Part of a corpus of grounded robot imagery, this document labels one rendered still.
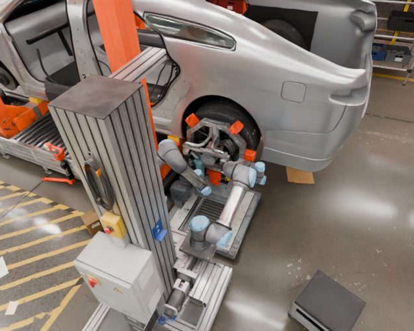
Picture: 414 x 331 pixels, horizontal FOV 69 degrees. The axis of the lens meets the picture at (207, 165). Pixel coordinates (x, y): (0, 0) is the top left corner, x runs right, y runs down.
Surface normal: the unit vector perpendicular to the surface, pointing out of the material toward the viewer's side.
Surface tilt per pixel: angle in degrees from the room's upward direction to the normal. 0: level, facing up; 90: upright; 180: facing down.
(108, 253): 0
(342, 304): 0
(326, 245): 0
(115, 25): 90
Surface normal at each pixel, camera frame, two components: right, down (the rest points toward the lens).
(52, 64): 0.69, -0.25
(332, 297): -0.03, -0.72
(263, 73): -0.41, 0.52
